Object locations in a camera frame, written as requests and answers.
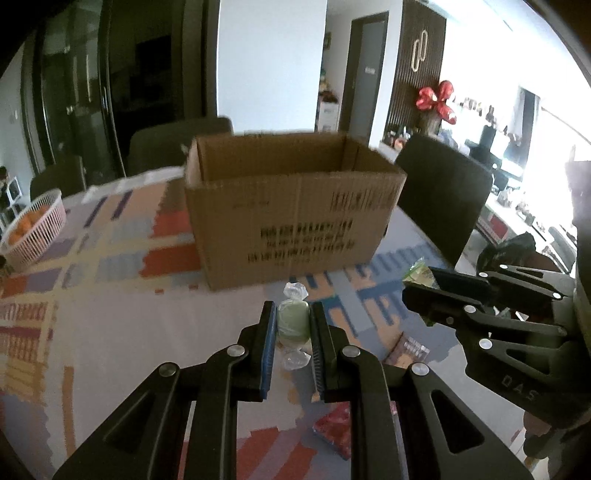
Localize black plastic bag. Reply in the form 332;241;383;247
475;232;539;273

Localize white sideboard with ornaments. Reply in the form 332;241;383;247
455;92;578;273

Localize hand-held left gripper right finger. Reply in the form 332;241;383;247
310;301;532;480

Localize brown cardboard box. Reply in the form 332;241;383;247
184;130;408;291

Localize white cubby shelf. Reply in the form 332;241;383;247
0;178;23;222

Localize white cabinet with toys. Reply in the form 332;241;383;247
316;69;340;132

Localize green candy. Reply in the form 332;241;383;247
276;281;311;372

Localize white basket of oranges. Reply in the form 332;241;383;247
0;188;68;272

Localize brown biscuit packet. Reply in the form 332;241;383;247
383;330;430;370

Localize dark dining chair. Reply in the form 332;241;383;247
127;117;234;178
394;134;494;269
30;156;88;200

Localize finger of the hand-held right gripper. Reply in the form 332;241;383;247
402;285;568;371
429;265;567;306

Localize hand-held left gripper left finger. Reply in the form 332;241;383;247
51;300;278;480

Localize pile of oranges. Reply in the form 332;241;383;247
6;205;49;245

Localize black framed glass door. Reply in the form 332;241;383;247
21;0;218;178

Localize dark slatted wall panel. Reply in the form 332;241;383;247
388;0;448;139

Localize yellow-green snack packet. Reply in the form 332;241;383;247
402;259;437;289

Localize white loop wall ornament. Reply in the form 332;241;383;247
412;31;428;72

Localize dark interior door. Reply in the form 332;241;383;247
339;12;389;146

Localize red flower decoration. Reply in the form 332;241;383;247
417;80;458;125

